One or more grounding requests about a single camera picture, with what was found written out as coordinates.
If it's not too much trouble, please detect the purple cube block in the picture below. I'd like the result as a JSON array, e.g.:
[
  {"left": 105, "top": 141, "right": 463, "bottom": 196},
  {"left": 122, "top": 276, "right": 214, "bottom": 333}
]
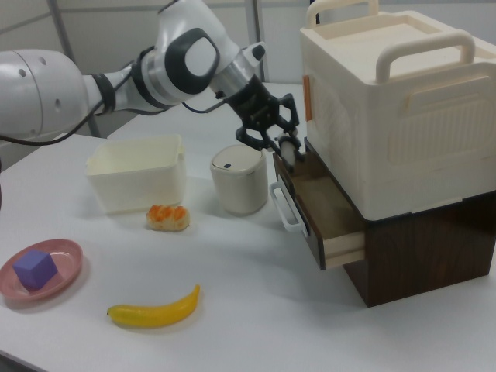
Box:
[{"left": 12, "top": 249, "right": 60, "bottom": 292}]

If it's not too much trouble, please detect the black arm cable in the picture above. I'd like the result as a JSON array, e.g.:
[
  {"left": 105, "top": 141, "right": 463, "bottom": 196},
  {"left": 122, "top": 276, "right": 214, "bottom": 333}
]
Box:
[{"left": 0, "top": 46, "right": 156, "bottom": 146}]

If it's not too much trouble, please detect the pink plate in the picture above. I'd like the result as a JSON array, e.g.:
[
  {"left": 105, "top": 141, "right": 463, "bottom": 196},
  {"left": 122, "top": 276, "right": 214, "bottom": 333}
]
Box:
[{"left": 0, "top": 239, "right": 84, "bottom": 302}]

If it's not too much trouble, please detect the orange topped toy bread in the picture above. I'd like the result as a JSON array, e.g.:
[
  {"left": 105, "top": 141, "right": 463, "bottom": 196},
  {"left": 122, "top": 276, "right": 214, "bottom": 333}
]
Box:
[{"left": 146, "top": 204, "right": 192, "bottom": 231}]

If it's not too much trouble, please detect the open wooden drawer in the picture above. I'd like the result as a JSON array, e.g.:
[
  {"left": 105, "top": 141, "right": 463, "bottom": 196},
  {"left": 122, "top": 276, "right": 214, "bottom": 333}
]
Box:
[{"left": 272, "top": 148, "right": 367, "bottom": 271}]

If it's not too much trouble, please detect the cream plastic open container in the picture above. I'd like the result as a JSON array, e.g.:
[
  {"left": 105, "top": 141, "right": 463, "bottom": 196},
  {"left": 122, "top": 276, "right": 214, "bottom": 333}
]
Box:
[{"left": 85, "top": 133, "right": 186, "bottom": 215}]

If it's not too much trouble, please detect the thin blue gripper cable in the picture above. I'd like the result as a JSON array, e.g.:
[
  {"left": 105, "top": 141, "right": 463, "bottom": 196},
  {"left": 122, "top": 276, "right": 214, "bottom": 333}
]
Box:
[{"left": 181, "top": 98, "right": 227, "bottom": 115}]

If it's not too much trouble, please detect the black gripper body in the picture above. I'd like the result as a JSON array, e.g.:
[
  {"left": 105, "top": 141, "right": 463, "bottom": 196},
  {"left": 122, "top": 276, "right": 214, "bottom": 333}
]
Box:
[{"left": 226, "top": 75, "right": 281, "bottom": 131}]

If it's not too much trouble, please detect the cream plastic storage box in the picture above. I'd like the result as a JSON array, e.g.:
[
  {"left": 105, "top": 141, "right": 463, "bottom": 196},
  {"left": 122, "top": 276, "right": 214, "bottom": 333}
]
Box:
[{"left": 299, "top": 0, "right": 496, "bottom": 221}]

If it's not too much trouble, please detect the cream lidded trash bin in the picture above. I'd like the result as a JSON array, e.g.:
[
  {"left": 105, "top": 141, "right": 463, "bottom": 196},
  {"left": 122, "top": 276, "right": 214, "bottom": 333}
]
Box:
[{"left": 209, "top": 144, "right": 269, "bottom": 216}]

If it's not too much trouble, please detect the yellow toy banana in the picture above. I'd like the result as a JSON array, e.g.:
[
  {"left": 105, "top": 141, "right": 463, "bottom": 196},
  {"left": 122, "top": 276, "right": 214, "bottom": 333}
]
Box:
[{"left": 106, "top": 284, "right": 202, "bottom": 329}]

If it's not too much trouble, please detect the dark brown wooden cabinet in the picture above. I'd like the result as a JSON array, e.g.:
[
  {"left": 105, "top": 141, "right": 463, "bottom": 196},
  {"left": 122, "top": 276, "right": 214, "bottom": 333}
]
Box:
[{"left": 301, "top": 138, "right": 496, "bottom": 309}]

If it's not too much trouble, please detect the white drawer handle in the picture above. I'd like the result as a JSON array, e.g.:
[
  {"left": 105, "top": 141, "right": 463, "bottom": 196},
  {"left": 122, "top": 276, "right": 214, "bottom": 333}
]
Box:
[{"left": 268, "top": 181, "right": 312, "bottom": 238}]

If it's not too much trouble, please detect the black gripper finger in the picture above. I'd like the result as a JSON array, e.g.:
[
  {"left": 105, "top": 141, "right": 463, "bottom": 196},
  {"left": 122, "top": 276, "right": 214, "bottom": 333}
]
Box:
[
  {"left": 276, "top": 93, "right": 308, "bottom": 162},
  {"left": 235, "top": 124, "right": 286, "bottom": 157}
]

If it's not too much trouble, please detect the black and white panda toy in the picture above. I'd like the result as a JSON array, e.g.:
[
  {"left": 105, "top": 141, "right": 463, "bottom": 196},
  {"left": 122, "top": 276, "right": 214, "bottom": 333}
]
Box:
[{"left": 274, "top": 135, "right": 305, "bottom": 164}]

